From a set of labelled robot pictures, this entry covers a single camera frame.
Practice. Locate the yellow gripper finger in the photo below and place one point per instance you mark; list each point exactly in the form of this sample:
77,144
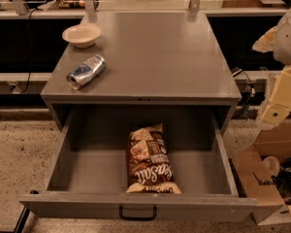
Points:
266,42

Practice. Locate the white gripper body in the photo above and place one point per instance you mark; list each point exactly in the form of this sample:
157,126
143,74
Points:
288,42

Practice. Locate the brown chip bag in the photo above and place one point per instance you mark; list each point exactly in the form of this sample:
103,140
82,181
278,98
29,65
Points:
148,165

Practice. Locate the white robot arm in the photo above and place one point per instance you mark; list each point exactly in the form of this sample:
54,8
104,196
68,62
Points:
282,48

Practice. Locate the open grey drawer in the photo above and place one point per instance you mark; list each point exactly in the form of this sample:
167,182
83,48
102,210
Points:
88,175

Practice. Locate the items inside cardboard box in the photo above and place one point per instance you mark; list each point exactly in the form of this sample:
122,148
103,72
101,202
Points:
281,176

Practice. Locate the grey metal cabinet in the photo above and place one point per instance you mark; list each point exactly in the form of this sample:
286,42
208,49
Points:
152,57

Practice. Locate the cardboard box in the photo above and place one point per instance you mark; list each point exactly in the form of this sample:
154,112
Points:
254,175

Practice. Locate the white bowl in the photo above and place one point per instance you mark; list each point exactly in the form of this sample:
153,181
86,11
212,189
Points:
82,35

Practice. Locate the crushed silver blue can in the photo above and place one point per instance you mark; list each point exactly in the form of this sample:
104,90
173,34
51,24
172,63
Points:
87,71

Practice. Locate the black drawer handle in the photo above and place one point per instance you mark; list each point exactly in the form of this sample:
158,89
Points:
137,214

